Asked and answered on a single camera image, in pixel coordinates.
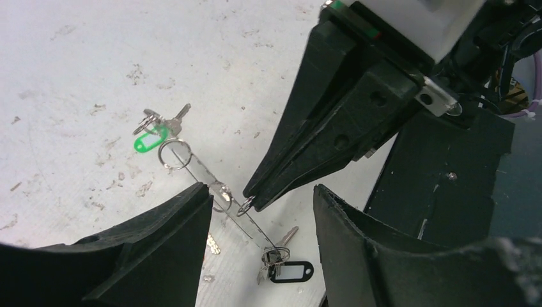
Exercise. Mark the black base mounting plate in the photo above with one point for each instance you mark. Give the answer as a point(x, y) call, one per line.
point(438, 180)

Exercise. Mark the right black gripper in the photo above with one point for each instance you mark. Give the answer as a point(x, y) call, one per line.
point(360, 80)

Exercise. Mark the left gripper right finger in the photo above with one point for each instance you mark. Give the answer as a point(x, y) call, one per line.
point(366, 262)

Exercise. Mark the green tagged key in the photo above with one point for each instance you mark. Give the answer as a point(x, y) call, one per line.
point(156, 129)

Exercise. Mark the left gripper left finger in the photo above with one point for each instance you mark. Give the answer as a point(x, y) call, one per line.
point(153, 259)

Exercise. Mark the metal key holder ring plate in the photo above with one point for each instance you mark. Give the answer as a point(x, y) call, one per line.
point(176, 154)

